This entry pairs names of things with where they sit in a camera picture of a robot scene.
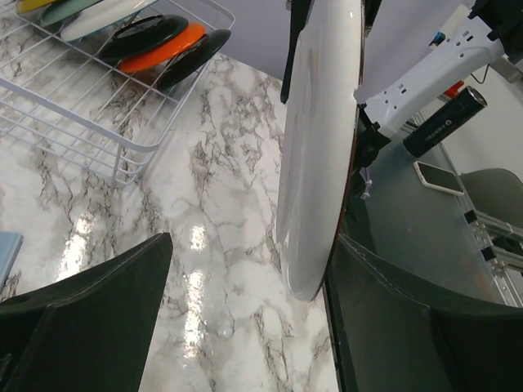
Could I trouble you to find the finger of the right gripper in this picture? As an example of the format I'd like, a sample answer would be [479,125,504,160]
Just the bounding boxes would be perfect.
[280,0,313,103]

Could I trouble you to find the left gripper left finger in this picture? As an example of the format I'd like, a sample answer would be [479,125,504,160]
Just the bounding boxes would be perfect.
[1,233,173,391]

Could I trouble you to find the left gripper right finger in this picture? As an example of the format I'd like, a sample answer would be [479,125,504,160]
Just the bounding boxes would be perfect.
[333,234,522,391]

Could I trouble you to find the blue striped white plate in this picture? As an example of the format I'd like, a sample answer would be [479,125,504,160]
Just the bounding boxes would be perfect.
[275,1,364,301]

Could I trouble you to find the watermelon pattern plate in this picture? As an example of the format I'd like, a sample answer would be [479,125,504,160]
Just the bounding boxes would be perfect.
[60,0,157,42]

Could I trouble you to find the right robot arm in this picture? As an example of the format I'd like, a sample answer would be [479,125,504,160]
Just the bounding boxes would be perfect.
[284,1,522,140]

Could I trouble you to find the orange plate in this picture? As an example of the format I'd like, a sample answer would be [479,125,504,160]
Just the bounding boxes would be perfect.
[119,22,205,74]

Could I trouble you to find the blue grid placemat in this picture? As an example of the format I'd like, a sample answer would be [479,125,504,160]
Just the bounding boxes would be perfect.
[0,231,23,287]

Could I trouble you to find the black plate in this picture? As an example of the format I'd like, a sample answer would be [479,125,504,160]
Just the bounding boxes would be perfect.
[100,15,189,62]
[156,29,231,91]

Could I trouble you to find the smartphone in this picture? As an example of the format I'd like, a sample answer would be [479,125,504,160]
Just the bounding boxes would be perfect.
[413,161,465,197]

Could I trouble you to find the black cylinder bottle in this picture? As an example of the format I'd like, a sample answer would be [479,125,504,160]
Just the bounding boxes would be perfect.
[403,87,488,158]

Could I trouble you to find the teal plate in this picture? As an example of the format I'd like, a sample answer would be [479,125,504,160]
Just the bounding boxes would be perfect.
[40,0,100,27]

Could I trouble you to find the yellow plate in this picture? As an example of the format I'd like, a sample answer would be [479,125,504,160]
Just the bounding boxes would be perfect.
[16,0,56,13]

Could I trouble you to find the aluminium frame rail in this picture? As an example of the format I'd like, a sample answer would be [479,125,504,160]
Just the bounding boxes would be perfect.
[460,195,522,308]

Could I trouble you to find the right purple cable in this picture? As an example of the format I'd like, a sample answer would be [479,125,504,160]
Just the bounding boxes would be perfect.
[361,167,375,201]

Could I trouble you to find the white wire dish rack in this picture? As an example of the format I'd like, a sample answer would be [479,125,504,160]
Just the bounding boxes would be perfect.
[1,1,235,185]

